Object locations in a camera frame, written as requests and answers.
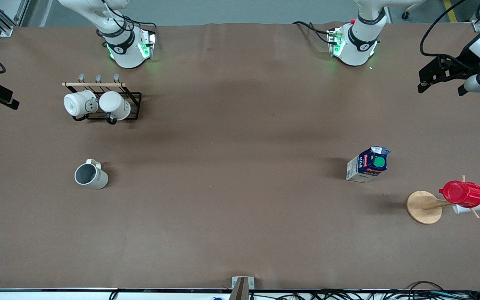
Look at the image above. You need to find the blue and white milk carton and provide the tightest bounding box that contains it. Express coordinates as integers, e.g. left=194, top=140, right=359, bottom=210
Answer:
left=346, top=146, right=391, bottom=184

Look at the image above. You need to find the beige mug with grey inside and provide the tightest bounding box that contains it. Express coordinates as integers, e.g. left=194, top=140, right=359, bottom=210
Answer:
left=74, top=158, right=109, bottom=190

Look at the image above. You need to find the small white cup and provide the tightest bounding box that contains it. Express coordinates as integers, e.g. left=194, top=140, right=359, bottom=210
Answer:
left=452, top=202, right=480, bottom=215

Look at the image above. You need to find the white mug with round print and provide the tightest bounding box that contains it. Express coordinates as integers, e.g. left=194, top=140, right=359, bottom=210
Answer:
left=63, top=90, right=99, bottom=118

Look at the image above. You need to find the red mug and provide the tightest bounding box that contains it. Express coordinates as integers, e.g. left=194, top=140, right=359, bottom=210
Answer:
left=438, top=180, right=480, bottom=209

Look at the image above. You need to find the wooden mug tree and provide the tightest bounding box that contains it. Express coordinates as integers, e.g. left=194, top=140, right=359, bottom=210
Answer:
left=406, top=175, right=480, bottom=225

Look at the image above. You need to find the brown table cover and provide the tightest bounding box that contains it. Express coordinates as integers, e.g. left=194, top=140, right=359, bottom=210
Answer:
left=0, top=22, right=480, bottom=290

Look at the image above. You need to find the white mug with dark handle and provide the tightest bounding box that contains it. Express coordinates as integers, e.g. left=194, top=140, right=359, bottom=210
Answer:
left=98, top=91, right=132, bottom=125

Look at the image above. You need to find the black left arm base cable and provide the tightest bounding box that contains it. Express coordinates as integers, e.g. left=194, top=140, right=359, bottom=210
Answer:
left=292, top=20, right=333, bottom=45

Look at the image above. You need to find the black arm base cable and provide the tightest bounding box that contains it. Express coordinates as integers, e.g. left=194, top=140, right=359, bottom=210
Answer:
left=292, top=20, right=333, bottom=45
left=98, top=0, right=158, bottom=37

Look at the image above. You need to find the black wire mug rack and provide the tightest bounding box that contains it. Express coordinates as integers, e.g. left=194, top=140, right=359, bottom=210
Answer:
left=62, top=74, right=142, bottom=125

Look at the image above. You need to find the black right arm base cable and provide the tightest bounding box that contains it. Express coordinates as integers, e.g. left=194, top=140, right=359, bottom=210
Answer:
left=98, top=0, right=158, bottom=37

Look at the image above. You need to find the black cable bundle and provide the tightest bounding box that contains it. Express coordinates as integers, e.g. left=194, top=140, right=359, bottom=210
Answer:
left=248, top=281, right=480, bottom=300

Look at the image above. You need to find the metal table edge bracket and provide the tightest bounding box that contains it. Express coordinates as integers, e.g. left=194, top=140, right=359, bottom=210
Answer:
left=228, top=276, right=255, bottom=300

